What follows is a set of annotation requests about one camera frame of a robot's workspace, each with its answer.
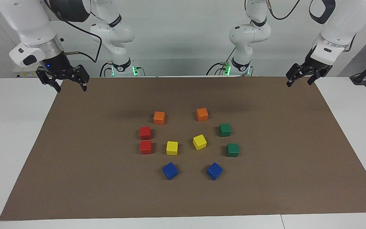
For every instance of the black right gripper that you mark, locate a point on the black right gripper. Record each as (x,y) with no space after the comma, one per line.
(57,65)

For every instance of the yellow wooden cube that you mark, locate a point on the yellow wooden cube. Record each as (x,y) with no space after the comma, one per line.
(172,148)
(199,142)

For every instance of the blue wooden cube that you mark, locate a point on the blue wooden cube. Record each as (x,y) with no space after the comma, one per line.
(214,170)
(170,170)

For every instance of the white box with yellow label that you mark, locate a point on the white box with yellow label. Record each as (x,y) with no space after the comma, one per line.
(24,73)

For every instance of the brown table mat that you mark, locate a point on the brown table mat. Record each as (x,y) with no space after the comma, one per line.
(106,178)

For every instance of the red wooden cube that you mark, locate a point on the red wooden cube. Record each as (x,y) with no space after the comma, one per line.
(145,132)
(146,147)

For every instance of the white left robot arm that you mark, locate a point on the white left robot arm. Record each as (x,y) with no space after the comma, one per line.
(345,28)

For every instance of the orange wooden cube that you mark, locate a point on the orange wooden cube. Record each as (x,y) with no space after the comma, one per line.
(159,117)
(202,114)

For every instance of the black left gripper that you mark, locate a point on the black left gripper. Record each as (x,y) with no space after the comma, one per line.
(316,66)

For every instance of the green wooden cube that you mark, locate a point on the green wooden cube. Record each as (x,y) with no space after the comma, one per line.
(233,149)
(225,129)

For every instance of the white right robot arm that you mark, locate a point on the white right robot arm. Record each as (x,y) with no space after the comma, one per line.
(30,25)

